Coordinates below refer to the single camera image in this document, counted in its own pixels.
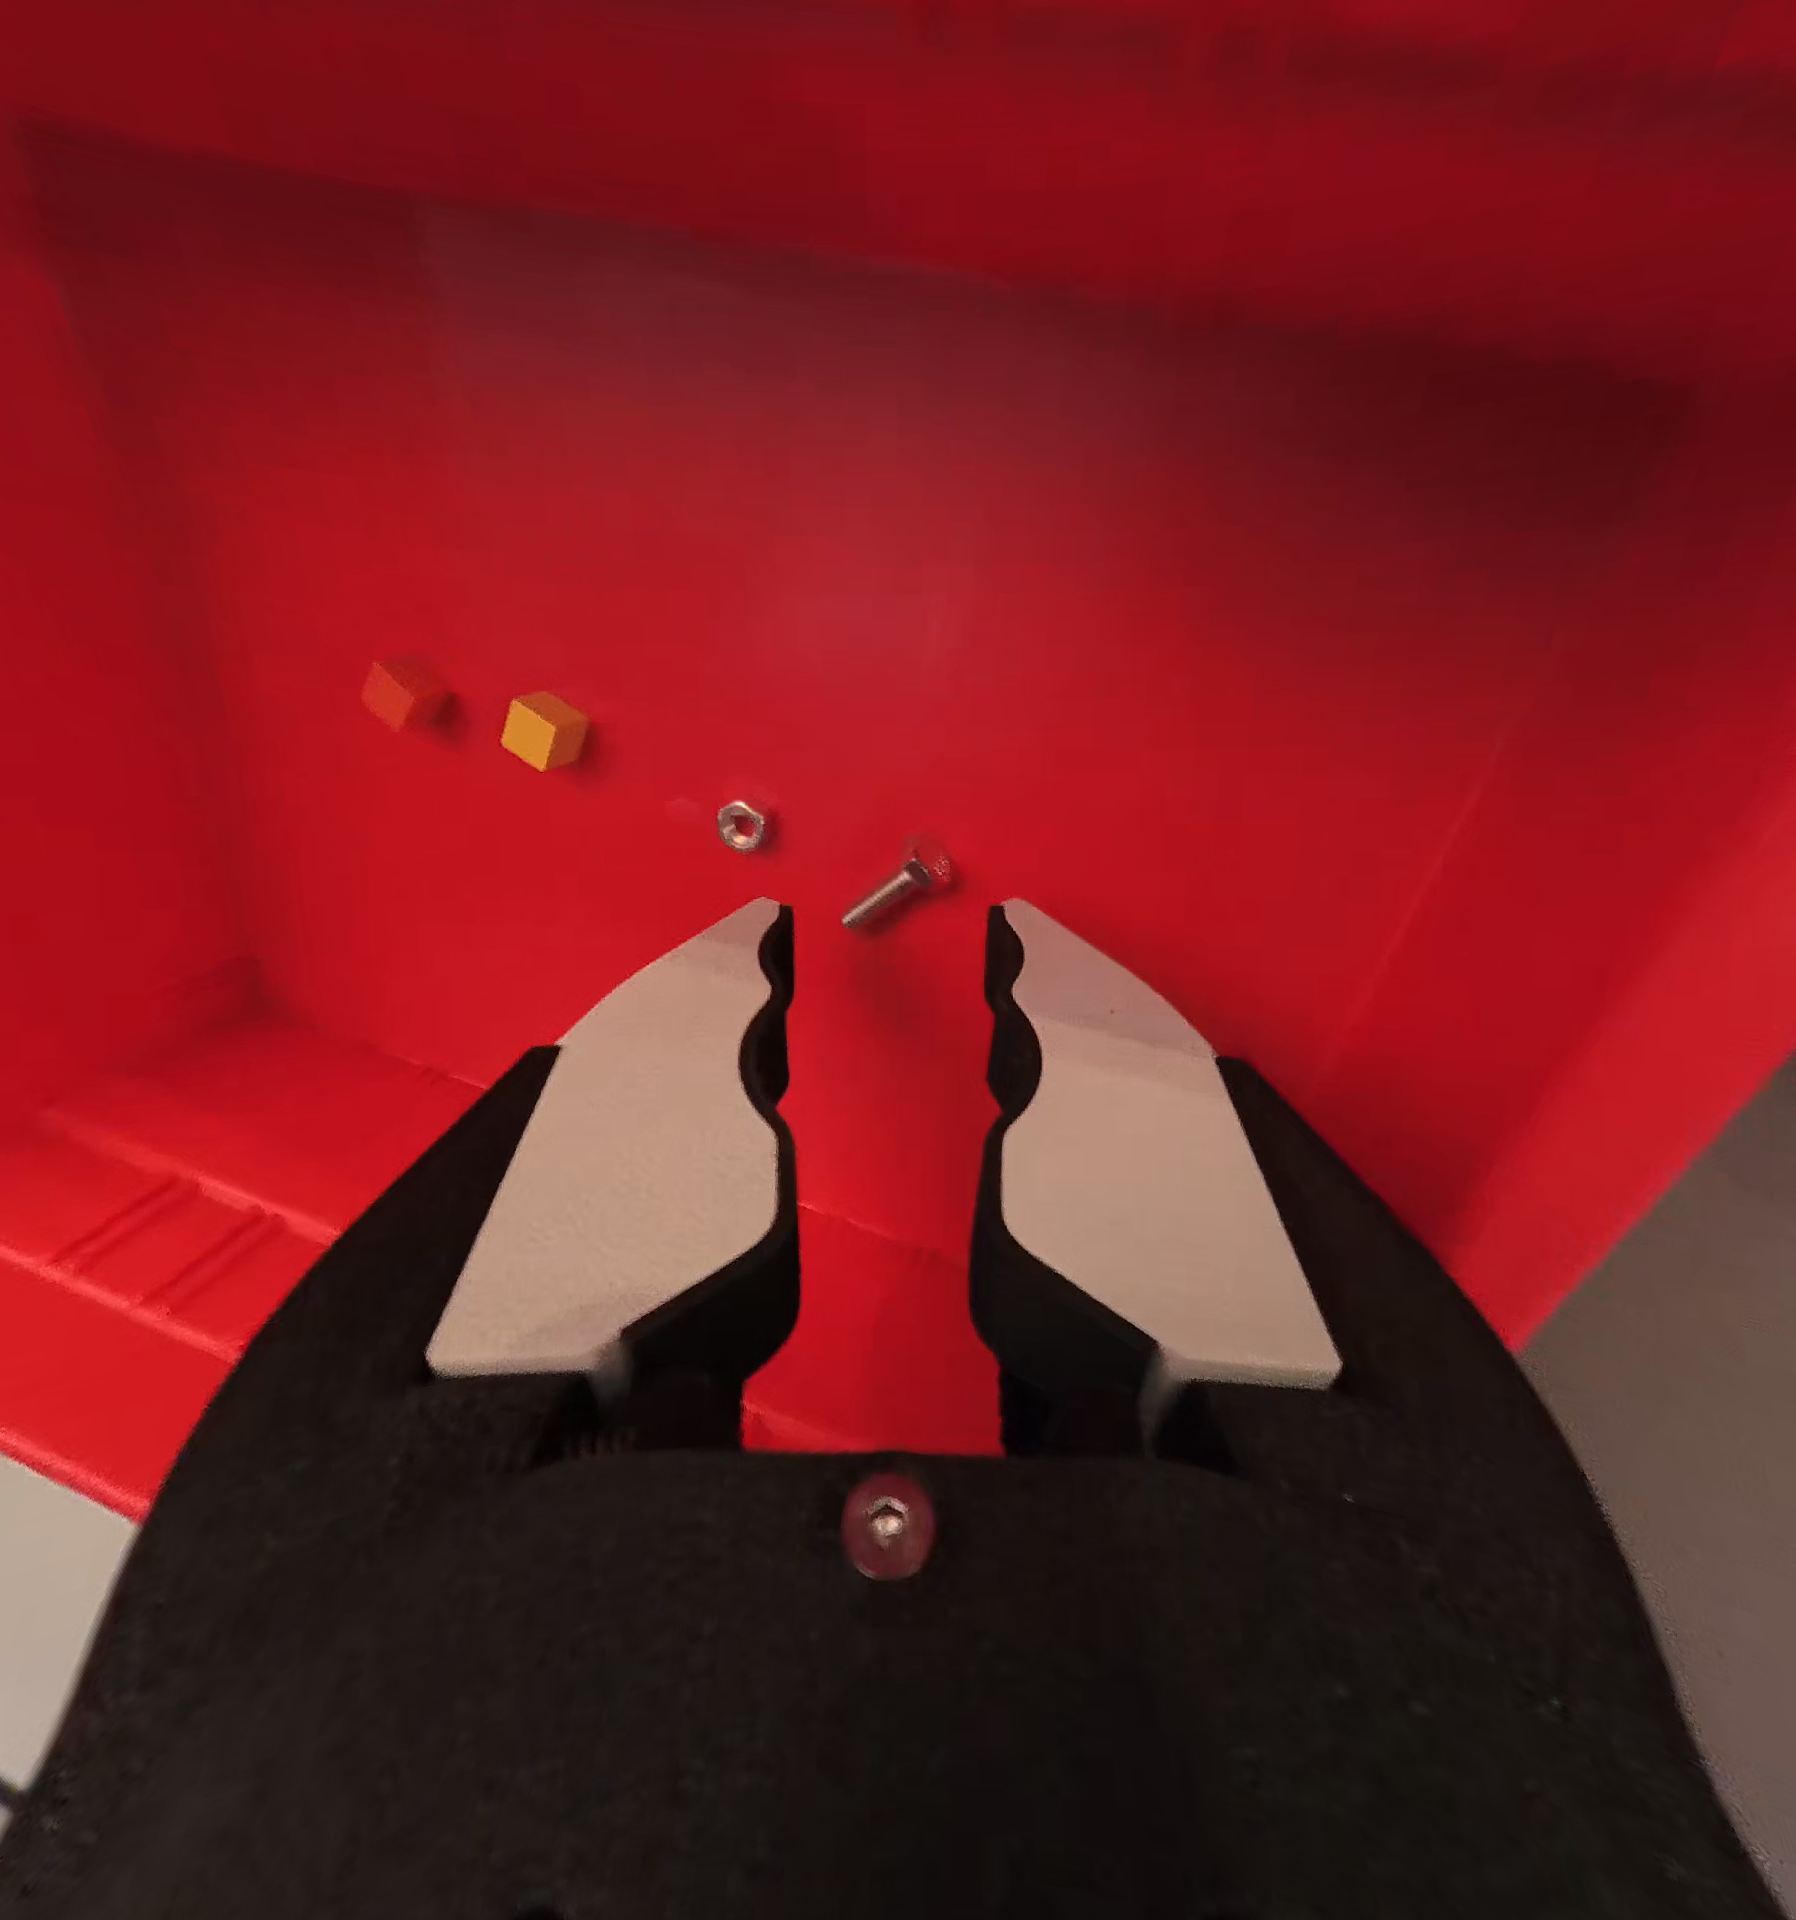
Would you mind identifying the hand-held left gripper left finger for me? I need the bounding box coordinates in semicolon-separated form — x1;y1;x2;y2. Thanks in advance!
424;895;804;1397

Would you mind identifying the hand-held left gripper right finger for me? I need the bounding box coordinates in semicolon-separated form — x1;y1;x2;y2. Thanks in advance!
970;895;1346;1397

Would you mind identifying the small metal screw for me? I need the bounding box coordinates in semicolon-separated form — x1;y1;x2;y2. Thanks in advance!
842;843;955;933

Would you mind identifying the red cube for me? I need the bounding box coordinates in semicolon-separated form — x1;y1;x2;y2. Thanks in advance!
361;658;455;734

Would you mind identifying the red plastic bin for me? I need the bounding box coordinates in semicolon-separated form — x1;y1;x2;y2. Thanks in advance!
0;0;1796;1517

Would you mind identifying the yellow cube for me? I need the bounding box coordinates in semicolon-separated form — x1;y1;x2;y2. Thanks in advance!
502;693;595;774

